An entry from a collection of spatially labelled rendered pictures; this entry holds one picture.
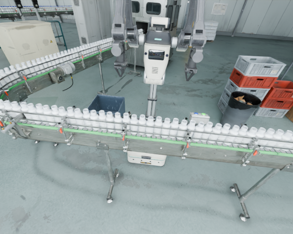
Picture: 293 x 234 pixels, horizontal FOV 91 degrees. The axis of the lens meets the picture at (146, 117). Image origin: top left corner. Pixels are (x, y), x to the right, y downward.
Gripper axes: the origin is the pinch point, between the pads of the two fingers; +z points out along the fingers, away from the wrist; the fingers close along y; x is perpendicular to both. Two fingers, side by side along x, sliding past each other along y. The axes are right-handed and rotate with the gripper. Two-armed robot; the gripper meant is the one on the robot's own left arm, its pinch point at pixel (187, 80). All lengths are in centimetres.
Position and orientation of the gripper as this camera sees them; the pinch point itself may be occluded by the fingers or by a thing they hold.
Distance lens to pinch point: 103.0
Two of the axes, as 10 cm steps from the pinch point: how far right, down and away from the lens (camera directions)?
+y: 1.1, -6.1, 7.8
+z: -0.6, 7.8, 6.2
